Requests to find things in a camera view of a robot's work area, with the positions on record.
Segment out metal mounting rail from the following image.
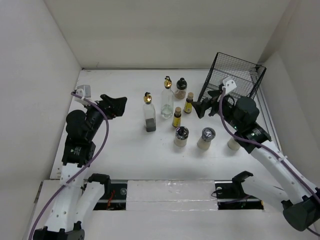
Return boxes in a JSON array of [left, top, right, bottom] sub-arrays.
[[95, 179, 265, 212]]

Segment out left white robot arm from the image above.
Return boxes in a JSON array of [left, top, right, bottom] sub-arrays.
[[28, 92, 128, 240]]

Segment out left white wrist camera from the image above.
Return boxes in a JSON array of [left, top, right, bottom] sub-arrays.
[[75, 85, 92, 99]]

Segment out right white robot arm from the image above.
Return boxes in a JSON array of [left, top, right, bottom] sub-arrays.
[[192, 88, 320, 232]]

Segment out right white powder jar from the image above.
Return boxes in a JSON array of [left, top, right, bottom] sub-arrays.
[[227, 137, 241, 151]]

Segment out left white powder jar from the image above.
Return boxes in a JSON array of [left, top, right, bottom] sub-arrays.
[[174, 126, 189, 148]]

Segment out oil bottle with dark contents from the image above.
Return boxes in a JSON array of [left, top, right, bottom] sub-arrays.
[[143, 92, 156, 132]]

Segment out white powder jar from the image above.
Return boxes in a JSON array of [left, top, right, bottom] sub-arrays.
[[227, 137, 241, 151], [197, 127, 216, 150], [174, 126, 189, 148]]

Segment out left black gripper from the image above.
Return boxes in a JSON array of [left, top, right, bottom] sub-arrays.
[[83, 94, 126, 140]]

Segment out near yellow label brown bottle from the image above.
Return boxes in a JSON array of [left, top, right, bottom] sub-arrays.
[[172, 107, 182, 128]]

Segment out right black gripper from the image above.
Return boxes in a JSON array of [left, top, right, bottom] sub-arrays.
[[190, 89, 242, 131]]

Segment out brown spice jar black lid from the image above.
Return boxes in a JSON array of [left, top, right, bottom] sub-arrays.
[[174, 77, 188, 100]]

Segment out middle white powder jar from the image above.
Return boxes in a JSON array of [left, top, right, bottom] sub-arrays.
[[197, 127, 216, 150]]

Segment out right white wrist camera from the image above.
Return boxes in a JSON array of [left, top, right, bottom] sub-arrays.
[[222, 76, 237, 95]]

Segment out far yellow label brown bottle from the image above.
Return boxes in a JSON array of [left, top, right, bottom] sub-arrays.
[[183, 92, 194, 114]]

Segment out black wire basket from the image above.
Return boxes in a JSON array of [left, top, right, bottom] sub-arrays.
[[197, 52, 267, 101]]

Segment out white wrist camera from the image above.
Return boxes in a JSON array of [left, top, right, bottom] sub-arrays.
[[222, 76, 237, 95], [75, 85, 92, 99]]

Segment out clear oil bottle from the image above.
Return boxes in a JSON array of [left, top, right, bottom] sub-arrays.
[[160, 76, 174, 119]]

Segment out yellow label brown bottle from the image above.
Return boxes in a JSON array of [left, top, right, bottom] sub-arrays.
[[183, 92, 194, 114], [172, 107, 182, 128]]

